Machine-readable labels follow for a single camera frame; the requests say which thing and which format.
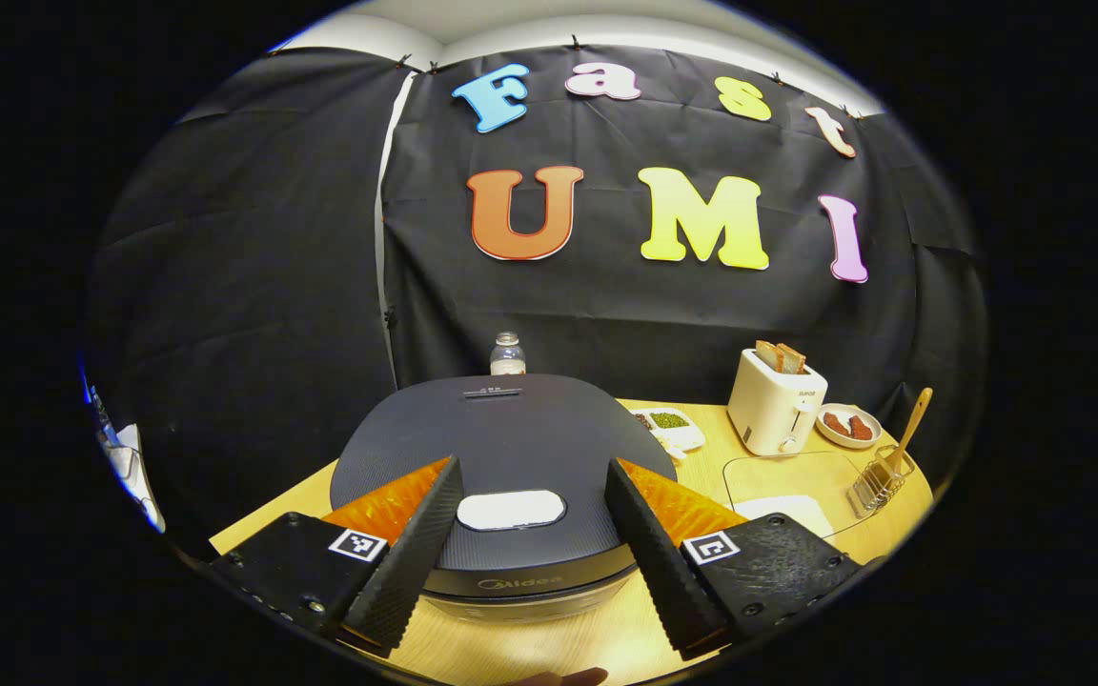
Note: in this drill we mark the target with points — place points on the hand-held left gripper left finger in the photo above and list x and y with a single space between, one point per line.
406 572

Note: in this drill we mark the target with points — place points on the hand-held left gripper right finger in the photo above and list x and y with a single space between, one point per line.
659 567

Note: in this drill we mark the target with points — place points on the clear box of rice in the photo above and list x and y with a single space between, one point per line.
787 476

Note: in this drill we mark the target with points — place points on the black and silver rice cooker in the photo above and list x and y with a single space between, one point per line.
511 429

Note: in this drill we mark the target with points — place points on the white divided dish of beans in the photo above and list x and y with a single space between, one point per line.
678 429

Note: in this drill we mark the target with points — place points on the white toaster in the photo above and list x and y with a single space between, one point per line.
773 405

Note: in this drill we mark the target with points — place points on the white plate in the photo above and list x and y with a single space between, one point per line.
844 440

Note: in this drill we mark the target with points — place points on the brown meat piece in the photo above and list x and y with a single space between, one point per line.
861 429
835 424

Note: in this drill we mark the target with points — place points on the toast slice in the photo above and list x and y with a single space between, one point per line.
792 359
768 355

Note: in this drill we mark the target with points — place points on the small clear bottle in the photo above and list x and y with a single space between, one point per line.
508 354

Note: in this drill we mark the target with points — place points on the white rounded object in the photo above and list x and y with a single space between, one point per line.
134 476

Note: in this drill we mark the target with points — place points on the black backdrop cloth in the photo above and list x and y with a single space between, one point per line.
254 286

